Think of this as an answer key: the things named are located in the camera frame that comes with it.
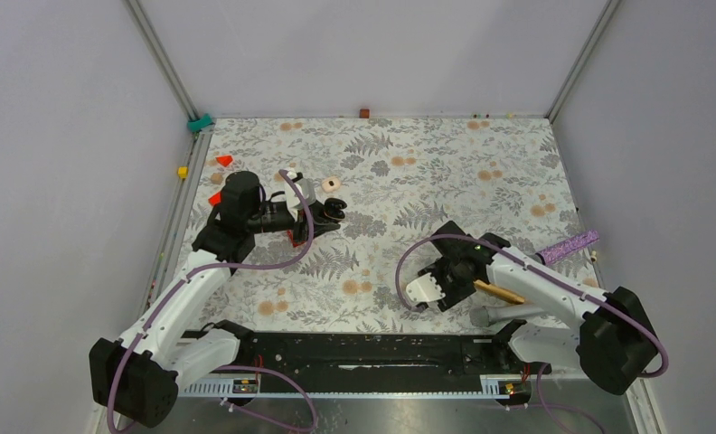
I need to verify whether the black earbud case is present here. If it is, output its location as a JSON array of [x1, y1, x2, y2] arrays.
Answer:
[[322, 198, 347, 222]]

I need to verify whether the pink earbud charging case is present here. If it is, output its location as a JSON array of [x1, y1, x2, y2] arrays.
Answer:
[[321, 176, 342, 193]]

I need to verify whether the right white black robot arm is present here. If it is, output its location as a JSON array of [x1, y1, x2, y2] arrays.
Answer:
[[430, 221, 668, 395]]

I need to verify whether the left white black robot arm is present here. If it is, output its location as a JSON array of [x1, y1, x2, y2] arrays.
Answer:
[[89, 170, 346, 433]]

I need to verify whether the red box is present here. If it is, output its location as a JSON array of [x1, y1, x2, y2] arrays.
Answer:
[[287, 232, 306, 248]]

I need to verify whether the gold microphone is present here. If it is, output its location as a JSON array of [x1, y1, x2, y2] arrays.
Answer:
[[473, 280, 526, 305]]

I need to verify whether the grey microphone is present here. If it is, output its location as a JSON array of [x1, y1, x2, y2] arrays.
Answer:
[[469, 304, 545, 328]]

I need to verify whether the red flat block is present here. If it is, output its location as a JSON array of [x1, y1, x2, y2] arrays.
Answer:
[[208, 192, 221, 207]]

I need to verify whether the red triangular block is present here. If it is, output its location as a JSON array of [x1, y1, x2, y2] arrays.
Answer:
[[215, 155, 233, 167]]

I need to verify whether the floral table mat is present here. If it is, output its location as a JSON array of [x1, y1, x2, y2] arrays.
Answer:
[[181, 118, 584, 334]]

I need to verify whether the purple glitter microphone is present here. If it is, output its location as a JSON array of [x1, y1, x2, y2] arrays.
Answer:
[[533, 230, 599, 266]]

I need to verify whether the teal block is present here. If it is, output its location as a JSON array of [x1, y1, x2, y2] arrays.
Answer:
[[187, 113, 213, 133]]

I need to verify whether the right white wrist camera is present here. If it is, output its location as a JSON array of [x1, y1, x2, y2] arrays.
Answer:
[[403, 273, 445, 310]]

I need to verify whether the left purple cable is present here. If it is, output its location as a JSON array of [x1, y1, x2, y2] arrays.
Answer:
[[106, 169, 320, 434]]

